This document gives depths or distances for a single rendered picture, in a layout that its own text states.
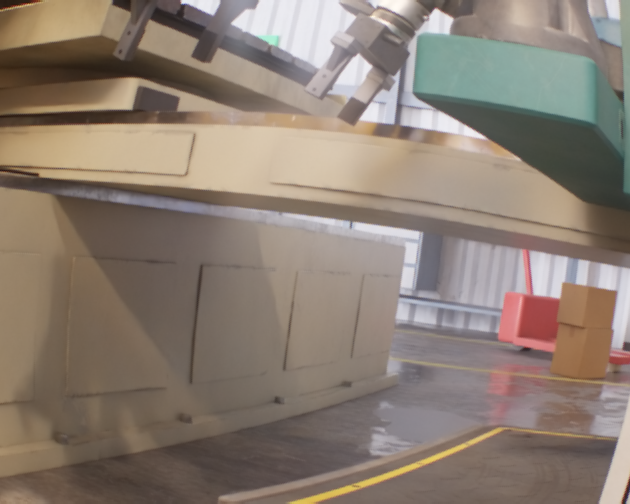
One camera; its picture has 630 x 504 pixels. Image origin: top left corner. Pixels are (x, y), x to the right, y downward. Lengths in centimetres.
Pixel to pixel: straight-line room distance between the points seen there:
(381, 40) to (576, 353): 400
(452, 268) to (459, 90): 769
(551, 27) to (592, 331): 451
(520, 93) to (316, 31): 839
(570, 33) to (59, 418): 145
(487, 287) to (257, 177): 687
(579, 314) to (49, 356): 378
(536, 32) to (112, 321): 150
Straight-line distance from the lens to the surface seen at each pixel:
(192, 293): 239
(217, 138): 151
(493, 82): 68
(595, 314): 519
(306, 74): 245
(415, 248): 752
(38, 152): 174
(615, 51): 122
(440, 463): 106
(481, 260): 832
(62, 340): 186
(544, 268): 819
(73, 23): 155
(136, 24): 95
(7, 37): 168
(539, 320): 655
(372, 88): 140
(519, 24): 69
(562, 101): 66
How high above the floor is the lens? 55
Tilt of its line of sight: 1 degrees down
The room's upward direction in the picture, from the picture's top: 8 degrees clockwise
